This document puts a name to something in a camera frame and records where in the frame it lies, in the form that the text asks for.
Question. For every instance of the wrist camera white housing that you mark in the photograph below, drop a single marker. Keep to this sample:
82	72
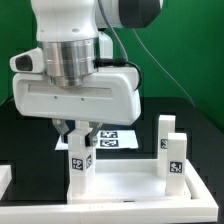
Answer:
29	62

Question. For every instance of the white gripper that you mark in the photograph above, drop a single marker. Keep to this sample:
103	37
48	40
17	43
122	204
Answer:
107	96

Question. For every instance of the tag marker sheet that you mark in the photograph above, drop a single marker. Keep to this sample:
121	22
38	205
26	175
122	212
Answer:
117	139

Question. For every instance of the white block left edge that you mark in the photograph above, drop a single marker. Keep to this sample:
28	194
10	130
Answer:
5	178

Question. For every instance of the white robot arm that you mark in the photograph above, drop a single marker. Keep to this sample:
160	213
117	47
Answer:
72	74

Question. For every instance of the white desk top tray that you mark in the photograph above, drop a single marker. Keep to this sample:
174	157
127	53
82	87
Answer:
124	180

